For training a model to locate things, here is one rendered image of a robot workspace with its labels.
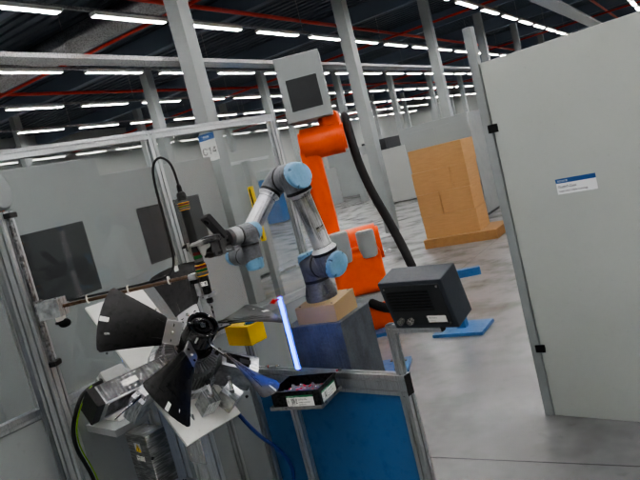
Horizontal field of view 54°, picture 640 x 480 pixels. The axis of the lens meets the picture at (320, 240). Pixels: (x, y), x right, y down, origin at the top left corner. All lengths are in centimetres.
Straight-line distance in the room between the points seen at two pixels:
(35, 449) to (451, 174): 815
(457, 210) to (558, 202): 668
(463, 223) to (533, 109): 675
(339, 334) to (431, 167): 756
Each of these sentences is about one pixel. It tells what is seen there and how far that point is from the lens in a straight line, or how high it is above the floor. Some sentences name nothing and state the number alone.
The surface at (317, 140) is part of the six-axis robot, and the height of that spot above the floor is 194.
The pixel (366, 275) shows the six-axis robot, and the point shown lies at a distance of 608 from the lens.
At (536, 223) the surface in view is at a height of 111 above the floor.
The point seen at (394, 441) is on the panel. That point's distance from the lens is 256.
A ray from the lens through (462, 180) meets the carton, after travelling 1001.
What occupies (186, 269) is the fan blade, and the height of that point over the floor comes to 141.
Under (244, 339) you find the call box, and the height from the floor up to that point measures 101.
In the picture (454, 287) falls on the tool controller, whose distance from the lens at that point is 213.
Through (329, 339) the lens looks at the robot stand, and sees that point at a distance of 280.
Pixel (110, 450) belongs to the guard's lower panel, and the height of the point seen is 70.
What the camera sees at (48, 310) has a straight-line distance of 263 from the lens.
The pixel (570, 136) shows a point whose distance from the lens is 339.
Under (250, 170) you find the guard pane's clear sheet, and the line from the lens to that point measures 360.
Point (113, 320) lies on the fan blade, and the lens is 231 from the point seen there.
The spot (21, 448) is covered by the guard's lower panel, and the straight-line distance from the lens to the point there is 287.
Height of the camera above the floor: 166
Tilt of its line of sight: 6 degrees down
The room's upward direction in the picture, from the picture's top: 14 degrees counter-clockwise
